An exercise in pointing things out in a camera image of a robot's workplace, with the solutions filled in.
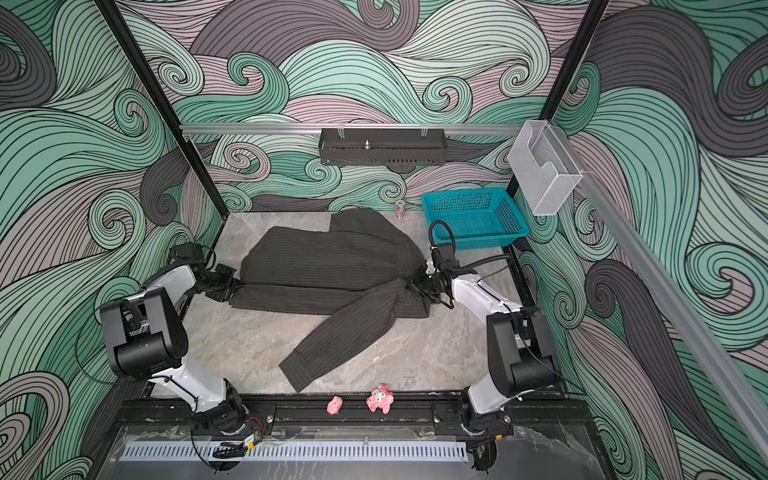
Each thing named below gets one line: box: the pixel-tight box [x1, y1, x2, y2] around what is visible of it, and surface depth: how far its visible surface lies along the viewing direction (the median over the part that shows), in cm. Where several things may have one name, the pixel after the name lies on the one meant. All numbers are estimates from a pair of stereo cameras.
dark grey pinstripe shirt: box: [230, 208, 431, 392], surface depth 94 cm
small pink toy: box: [326, 395, 343, 415], surface depth 76 cm
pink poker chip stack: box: [395, 200, 405, 219], surface depth 120 cm
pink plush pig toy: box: [366, 384, 395, 415], surface depth 75 cm
